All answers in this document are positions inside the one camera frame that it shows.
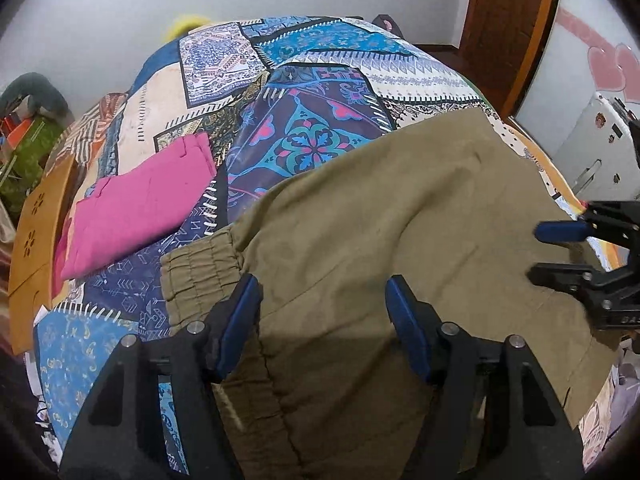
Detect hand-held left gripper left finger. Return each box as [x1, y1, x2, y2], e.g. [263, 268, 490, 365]
[59, 274, 264, 480]

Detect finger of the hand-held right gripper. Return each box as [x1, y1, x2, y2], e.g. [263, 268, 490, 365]
[528, 262, 640, 331]
[534, 200, 640, 248]

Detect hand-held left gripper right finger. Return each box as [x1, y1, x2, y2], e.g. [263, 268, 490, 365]
[385, 275, 586, 480]

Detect olive green pants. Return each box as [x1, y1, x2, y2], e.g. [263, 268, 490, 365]
[160, 108, 620, 480]

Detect white cabinet with stickers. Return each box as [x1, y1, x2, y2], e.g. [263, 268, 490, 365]
[550, 91, 640, 206]

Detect folded pink cloth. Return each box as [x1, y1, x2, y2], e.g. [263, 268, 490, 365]
[54, 132, 218, 281]

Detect wooden door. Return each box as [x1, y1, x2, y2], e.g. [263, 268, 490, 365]
[457, 0, 560, 119]

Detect patchwork printed blanket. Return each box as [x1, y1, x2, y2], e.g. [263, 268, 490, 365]
[31, 16, 626, 461]

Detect wooden headboard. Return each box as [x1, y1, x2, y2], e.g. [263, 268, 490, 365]
[8, 156, 80, 356]

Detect striped orange cloth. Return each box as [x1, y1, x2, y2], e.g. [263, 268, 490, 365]
[48, 92, 132, 171]

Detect green printed bag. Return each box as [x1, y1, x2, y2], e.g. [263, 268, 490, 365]
[5, 118, 64, 196]

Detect pink heart wall decoration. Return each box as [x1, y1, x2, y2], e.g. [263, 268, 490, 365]
[556, 7, 640, 93]

